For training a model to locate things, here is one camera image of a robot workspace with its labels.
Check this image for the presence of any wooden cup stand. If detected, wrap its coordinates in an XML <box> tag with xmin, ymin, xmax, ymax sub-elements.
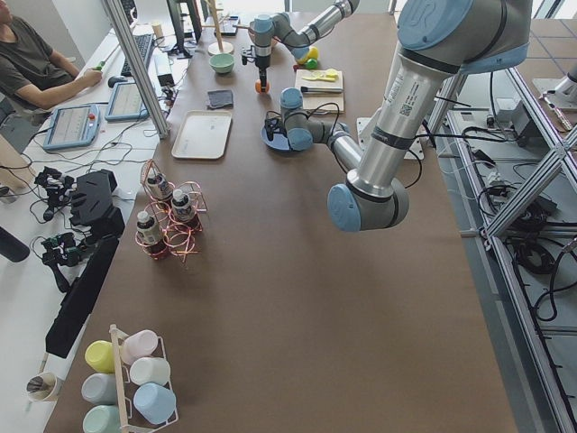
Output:
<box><xmin>203</xmin><ymin>0</ymin><xmax>234</xmax><ymax>56</ymax></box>

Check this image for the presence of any white cup rack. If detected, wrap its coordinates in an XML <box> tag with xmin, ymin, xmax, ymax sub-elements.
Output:
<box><xmin>109</xmin><ymin>324</ymin><xmax>179</xmax><ymax>433</ymax></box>

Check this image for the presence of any white cup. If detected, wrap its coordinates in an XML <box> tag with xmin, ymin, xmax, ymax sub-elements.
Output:
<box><xmin>129</xmin><ymin>357</ymin><xmax>171</xmax><ymax>386</ymax></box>

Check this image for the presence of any green cup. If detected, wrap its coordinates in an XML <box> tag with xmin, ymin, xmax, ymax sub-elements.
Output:
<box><xmin>82</xmin><ymin>405</ymin><xmax>121</xmax><ymax>433</ymax></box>

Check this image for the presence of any paper cup with pens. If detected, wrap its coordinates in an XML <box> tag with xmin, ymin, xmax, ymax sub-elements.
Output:
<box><xmin>26</xmin><ymin>372</ymin><xmax>62</xmax><ymax>402</ymax></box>

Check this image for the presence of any blue cup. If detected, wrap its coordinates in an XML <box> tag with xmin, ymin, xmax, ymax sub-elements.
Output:
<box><xmin>133</xmin><ymin>382</ymin><xmax>177</xmax><ymax>425</ymax></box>

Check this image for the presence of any orange mandarin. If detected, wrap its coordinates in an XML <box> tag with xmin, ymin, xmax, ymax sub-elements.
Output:
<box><xmin>254</xmin><ymin>79</ymin><xmax>270</xmax><ymax>94</ymax></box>

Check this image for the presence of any wooden cutting board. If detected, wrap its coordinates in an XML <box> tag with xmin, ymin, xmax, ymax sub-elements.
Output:
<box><xmin>295</xmin><ymin>69</ymin><xmax>344</xmax><ymax>113</ymax></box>

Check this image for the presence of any grey cloth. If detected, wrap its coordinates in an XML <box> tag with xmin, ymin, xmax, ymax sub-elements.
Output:
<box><xmin>206</xmin><ymin>89</ymin><xmax>234</xmax><ymax>109</ymax></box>

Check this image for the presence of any pink cup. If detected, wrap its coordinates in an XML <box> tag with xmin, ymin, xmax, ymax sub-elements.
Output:
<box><xmin>120</xmin><ymin>329</ymin><xmax>159</xmax><ymax>365</ymax></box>

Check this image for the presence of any tea bottle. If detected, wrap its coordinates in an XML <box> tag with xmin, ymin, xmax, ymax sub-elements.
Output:
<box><xmin>171</xmin><ymin>189</ymin><xmax>199</xmax><ymax>229</ymax></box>
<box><xmin>136</xmin><ymin>210</ymin><xmax>169</xmax><ymax>260</ymax></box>
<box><xmin>146</xmin><ymin>171</ymin><xmax>172</xmax><ymax>202</ymax></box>

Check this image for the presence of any cream rabbit tray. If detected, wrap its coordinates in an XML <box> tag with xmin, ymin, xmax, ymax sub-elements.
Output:
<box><xmin>171</xmin><ymin>110</ymin><xmax>233</xmax><ymax>160</ymax></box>

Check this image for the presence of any green bowl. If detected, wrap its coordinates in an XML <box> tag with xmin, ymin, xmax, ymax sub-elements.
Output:
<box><xmin>209</xmin><ymin>53</ymin><xmax>234</xmax><ymax>74</ymax></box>

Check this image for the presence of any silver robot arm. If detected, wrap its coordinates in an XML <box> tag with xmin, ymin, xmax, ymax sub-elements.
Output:
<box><xmin>242</xmin><ymin>0</ymin><xmax>360</xmax><ymax>93</ymax></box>
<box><xmin>280</xmin><ymin>1</ymin><xmax>532</xmax><ymax>232</ymax></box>

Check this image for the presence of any blue plate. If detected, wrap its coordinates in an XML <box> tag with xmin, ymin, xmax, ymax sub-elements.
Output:
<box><xmin>261</xmin><ymin>126</ymin><xmax>298</xmax><ymax>154</ymax></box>

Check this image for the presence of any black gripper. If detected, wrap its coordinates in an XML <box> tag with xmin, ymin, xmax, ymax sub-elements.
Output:
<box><xmin>254</xmin><ymin>45</ymin><xmax>270</xmax><ymax>90</ymax></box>
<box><xmin>264</xmin><ymin>115</ymin><xmax>286</xmax><ymax>141</ymax></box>

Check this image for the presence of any black keyboard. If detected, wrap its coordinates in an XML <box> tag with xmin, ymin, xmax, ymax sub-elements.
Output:
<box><xmin>120</xmin><ymin>33</ymin><xmax>154</xmax><ymax>78</ymax></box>

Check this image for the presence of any seated person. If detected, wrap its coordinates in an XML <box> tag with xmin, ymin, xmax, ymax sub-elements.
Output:
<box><xmin>1</xmin><ymin>2</ymin><xmax>103</xmax><ymax>111</ymax></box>

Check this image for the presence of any black monitor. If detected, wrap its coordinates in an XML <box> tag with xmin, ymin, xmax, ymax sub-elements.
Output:
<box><xmin>166</xmin><ymin>0</ymin><xmax>202</xmax><ymax>52</ymax></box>

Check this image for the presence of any grey cup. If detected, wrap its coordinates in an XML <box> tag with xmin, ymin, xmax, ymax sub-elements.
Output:
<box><xmin>81</xmin><ymin>373</ymin><xmax>117</xmax><ymax>405</ymax></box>

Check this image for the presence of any yellow cup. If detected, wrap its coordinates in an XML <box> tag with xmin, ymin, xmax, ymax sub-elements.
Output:
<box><xmin>85</xmin><ymin>340</ymin><xmax>114</xmax><ymax>373</ymax></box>

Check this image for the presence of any yellow plastic knife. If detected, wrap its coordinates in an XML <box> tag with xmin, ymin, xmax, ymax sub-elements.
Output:
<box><xmin>301</xmin><ymin>71</ymin><xmax>339</xmax><ymax>82</ymax></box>

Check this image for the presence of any copper wire bottle rack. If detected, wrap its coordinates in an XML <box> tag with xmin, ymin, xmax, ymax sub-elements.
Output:
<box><xmin>134</xmin><ymin>159</ymin><xmax>207</xmax><ymax>263</ymax></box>

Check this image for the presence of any blue teach pendant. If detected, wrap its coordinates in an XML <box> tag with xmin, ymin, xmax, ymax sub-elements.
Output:
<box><xmin>42</xmin><ymin>104</ymin><xmax>100</xmax><ymax>152</ymax></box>
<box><xmin>105</xmin><ymin>82</ymin><xmax>149</xmax><ymax>122</ymax></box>

